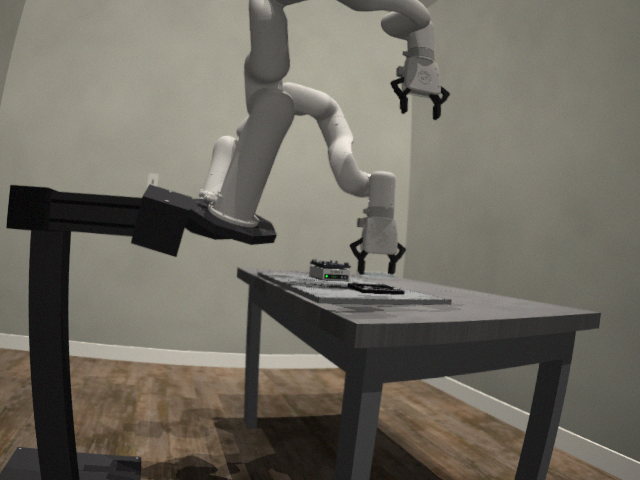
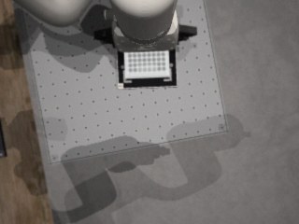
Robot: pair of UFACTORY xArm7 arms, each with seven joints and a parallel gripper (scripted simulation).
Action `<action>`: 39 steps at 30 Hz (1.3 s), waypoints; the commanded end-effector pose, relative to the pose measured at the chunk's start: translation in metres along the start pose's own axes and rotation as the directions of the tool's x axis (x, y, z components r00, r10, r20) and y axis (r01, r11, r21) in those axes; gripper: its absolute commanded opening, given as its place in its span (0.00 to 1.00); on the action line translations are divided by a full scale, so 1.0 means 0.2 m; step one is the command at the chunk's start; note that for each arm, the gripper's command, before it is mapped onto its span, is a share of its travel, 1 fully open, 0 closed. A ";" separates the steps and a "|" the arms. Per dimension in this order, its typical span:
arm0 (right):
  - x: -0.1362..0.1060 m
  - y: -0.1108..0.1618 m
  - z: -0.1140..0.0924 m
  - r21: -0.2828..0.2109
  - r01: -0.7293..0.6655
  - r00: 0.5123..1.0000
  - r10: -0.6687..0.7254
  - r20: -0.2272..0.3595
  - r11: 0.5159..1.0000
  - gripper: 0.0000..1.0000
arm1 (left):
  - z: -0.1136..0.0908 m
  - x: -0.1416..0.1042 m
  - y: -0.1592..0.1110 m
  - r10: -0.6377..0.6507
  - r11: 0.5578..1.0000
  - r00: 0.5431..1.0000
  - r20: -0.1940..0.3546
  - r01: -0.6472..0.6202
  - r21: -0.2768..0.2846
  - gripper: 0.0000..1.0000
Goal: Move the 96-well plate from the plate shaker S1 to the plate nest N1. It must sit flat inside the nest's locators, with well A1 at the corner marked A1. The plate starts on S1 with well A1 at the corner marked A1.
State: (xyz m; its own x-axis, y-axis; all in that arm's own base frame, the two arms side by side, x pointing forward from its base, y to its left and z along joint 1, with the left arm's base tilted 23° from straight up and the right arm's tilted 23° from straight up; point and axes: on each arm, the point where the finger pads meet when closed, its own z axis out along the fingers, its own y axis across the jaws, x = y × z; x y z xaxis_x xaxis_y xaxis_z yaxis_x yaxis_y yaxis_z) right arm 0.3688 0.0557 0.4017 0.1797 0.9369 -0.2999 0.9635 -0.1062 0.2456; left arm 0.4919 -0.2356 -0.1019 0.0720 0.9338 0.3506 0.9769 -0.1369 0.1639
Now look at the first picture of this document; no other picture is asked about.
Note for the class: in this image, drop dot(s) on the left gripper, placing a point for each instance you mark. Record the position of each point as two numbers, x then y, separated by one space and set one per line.
378 237

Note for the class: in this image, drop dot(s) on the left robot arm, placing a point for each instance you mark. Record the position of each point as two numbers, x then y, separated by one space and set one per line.
338 138

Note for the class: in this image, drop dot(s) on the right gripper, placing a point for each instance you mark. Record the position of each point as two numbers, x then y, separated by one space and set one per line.
422 75

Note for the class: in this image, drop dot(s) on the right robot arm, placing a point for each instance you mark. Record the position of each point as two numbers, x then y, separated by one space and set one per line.
273 109

